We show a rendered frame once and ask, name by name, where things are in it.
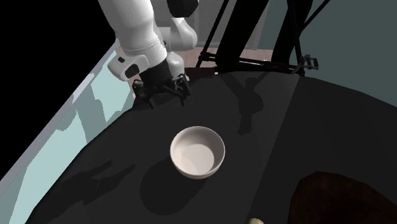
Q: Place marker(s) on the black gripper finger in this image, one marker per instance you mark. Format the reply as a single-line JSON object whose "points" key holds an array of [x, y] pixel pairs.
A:
{"points": [[141, 90], [183, 86]]}

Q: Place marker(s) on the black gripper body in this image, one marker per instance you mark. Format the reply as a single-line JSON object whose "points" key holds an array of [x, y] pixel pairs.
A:
{"points": [[156, 77]]}

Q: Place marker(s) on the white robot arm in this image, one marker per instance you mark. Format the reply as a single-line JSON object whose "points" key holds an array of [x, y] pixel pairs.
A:
{"points": [[136, 28]]}

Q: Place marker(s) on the white bowl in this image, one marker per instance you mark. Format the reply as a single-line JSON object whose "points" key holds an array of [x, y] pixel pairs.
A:
{"points": [[198, 153]]}

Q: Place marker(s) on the dark round table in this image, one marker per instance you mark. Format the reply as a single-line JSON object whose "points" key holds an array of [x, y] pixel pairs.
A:
{"points": [[294, 133]]}

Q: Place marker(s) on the small pale yellow object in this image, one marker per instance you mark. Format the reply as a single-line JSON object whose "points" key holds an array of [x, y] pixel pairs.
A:
{"points": [[256, 221]]}

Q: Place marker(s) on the dark brown rounded object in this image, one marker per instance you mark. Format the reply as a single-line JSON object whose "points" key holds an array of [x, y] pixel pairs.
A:
{"points": [[341, 201]]}

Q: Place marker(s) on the black metal frame stand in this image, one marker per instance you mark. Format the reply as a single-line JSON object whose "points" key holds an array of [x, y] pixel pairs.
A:
{"points": [[238, 31]]}

